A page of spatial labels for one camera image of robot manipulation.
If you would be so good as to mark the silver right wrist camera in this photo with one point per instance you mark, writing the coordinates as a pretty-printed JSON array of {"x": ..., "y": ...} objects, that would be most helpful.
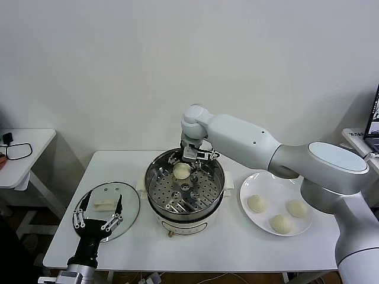
[{"x": 189, "y": 154}]

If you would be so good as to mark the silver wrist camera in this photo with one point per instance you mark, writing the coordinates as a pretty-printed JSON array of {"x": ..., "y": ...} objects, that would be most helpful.
[
  {"x": 189, "y": 154},
  {"x": 47, "y": 280}
]

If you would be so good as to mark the small black adapter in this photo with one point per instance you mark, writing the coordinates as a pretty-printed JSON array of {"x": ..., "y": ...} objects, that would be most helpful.
[{"x": 7, "y": 138}]

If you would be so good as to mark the white round plate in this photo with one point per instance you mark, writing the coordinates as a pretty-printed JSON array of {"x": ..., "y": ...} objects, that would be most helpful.
[{"x": 266, "y": 183}]

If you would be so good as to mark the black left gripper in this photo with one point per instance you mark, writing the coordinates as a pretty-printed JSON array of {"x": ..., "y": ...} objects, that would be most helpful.
[{"x": 90, "y": 236}]

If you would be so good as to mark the white floor power strip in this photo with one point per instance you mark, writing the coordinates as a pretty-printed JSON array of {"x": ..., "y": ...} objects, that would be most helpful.
[{"x": 152, "y": 278}]

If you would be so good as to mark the black bulky object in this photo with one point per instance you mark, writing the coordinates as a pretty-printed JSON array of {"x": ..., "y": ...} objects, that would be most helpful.
[{"x": 9, "y": 251}]

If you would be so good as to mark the white steamed baozi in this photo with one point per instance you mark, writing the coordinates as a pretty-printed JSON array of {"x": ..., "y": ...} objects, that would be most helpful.
[
  {"x": 180, "y": 172},
  {"x": 281, "y": 224},
  {"x": 297, "y": 208},
  {"x": 257, "y": 203}
]

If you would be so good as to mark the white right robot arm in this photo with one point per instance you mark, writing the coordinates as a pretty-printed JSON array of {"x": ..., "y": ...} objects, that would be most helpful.
[{"x": 242, "y": 133}]

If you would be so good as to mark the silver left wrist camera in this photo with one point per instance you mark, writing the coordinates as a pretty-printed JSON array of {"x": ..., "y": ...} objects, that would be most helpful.
[{"x": 47, "y": 280}]

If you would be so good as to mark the printed label sticker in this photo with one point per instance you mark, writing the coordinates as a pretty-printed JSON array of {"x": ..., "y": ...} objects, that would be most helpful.
[{"x": 355, "y": 134}]

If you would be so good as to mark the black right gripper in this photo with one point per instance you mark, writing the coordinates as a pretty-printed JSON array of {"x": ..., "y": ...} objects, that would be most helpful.
[{"x": 191, "y": 142}]

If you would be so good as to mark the stainless steel steamer pot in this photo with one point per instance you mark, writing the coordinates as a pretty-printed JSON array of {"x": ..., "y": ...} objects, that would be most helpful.
[{"x": 207, "y": 177}]

